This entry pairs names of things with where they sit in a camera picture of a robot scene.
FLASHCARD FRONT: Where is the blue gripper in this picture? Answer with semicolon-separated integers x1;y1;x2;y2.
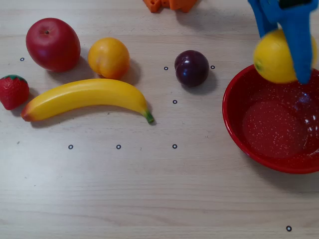
248;0;319;85

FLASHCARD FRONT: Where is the yellow lemon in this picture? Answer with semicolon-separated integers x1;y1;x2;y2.
253;29;319;84

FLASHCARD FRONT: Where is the red speckled bowl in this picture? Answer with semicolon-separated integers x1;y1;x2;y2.
222;64;319;174

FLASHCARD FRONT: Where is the dark purple plum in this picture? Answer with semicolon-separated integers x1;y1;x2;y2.
174;50;210;88

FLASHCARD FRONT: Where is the orange yellow peach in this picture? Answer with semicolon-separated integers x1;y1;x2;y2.
87;37;131;81

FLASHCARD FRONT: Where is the yellow banana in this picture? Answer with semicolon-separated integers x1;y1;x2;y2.
20;78;155;124

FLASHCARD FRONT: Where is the red apple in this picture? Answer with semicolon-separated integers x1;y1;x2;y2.
25;17;81;73

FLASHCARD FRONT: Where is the red strawberry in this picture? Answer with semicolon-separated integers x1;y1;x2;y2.
0;74;30;111

